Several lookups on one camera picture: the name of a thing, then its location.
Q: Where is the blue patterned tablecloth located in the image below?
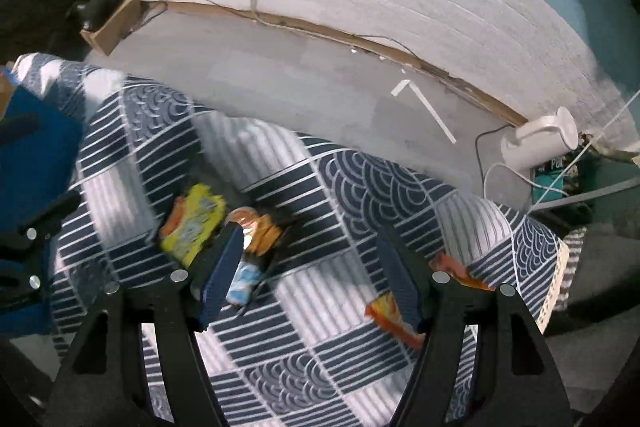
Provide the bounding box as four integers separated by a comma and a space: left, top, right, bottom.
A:
9, 52, 572, 427

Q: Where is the white electric kettle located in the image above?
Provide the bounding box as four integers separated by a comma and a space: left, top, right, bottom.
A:
500, 106, 582, 174

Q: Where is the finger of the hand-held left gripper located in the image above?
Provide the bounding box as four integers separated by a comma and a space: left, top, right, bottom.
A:
0, 191, 82, 309
0, 117, 41, 148

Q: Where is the white cord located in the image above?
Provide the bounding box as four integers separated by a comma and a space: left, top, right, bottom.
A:
529, 89, 640, 214

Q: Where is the blue cardboard box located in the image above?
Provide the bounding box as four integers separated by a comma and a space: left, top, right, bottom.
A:
0, 66, 85, 339

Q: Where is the white strip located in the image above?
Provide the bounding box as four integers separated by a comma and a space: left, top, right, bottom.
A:
391, 79, 457, 144

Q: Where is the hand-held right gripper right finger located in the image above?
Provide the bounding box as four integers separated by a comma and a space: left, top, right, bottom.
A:
375, 226, 574, 427

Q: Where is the red and orange snack packet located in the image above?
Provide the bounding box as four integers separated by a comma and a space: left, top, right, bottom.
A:
364, 253, 497, 352

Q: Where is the grey cloth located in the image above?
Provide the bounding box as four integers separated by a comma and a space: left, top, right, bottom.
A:
544, 202, 640, 338

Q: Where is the small brown cardboard box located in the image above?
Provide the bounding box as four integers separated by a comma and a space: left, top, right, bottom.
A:
80, 0, 144, 56

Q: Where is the black and yellow snack packet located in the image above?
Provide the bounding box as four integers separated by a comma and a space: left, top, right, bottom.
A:
159, 183, 302, 309

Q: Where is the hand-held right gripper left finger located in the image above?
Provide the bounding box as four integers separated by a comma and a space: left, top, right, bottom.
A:
47, 222, 247, 427

